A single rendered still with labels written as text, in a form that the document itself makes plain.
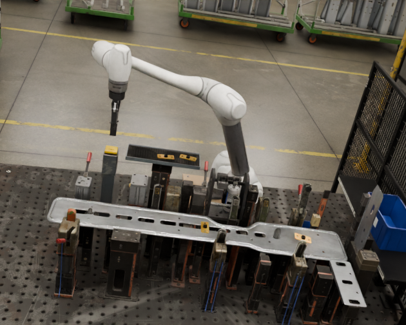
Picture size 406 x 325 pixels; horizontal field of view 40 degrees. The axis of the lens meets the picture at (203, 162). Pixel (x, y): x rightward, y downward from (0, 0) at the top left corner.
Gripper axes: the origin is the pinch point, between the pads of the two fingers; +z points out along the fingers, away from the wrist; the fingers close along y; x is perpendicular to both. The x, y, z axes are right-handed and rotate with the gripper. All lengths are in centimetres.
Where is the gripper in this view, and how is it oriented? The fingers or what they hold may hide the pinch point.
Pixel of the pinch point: (113, 128)
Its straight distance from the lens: 271.3
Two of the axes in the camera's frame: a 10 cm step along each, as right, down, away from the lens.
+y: 0.1, 4.9, -8.7
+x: 9.9, 1.4, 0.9
